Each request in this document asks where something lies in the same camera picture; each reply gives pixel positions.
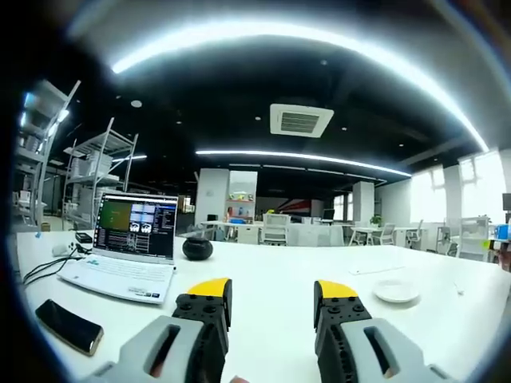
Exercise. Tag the tall metal storage shelf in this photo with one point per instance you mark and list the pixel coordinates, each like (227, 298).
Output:
(38, 151)

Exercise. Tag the black smartphone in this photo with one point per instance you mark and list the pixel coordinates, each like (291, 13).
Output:
(68, 327)

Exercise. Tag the white tabletop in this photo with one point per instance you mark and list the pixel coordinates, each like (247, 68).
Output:
(271, 263)

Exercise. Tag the person's left hand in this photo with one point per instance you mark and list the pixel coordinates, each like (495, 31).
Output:
(240, 379)

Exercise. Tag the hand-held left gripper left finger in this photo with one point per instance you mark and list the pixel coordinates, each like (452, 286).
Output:
(187, 339)

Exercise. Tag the green potted plant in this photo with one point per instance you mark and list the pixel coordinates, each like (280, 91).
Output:
(375, 220)

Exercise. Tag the black power adapter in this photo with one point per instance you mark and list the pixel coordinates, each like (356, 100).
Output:
(84, 237)

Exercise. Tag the white office desk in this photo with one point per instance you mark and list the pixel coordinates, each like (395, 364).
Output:
(233, 229)

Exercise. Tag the white computer mouse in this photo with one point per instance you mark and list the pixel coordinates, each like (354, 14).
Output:
(60, 249)

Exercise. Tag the white laptop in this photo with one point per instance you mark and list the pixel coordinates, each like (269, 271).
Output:
(127, 247)

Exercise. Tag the white coffee saucer tray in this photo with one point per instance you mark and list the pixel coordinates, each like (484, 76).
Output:
(396, 290)

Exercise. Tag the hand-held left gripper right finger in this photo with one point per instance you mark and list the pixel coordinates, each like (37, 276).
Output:
(351, 339)

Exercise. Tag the white mesh office chair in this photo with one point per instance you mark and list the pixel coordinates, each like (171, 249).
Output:
(275, 229)

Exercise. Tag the ceiling air conditioner vent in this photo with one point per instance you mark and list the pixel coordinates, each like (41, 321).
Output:
(300, 120)

